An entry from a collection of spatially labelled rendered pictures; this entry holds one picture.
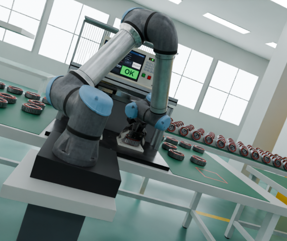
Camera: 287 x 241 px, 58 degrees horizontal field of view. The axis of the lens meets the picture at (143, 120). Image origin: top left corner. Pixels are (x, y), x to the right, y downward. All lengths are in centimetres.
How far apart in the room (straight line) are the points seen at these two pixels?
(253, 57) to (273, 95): 417
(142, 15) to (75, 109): 46
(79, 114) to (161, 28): 44
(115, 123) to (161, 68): 79
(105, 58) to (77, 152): 36
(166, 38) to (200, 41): 750
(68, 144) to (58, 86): 20
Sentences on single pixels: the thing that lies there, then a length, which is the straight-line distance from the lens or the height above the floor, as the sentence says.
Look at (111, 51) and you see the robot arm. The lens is 99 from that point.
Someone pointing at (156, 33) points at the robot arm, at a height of 131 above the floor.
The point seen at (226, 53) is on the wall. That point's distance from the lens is 882.
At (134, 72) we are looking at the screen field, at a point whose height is 118.
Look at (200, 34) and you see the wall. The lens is 851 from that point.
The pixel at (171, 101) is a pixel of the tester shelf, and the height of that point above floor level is 109.
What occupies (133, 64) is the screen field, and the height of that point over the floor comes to 122.
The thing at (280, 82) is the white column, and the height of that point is 201.
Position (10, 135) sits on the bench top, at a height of 72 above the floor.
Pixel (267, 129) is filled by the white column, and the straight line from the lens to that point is 528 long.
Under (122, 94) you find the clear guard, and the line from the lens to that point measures 134.
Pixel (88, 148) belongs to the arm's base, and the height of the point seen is 87.
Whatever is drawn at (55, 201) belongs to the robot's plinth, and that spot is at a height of 73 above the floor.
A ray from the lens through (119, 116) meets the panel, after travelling 173.
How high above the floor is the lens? 111
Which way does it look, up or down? 7 degrees down
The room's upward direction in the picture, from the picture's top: 20 degrees clockwise
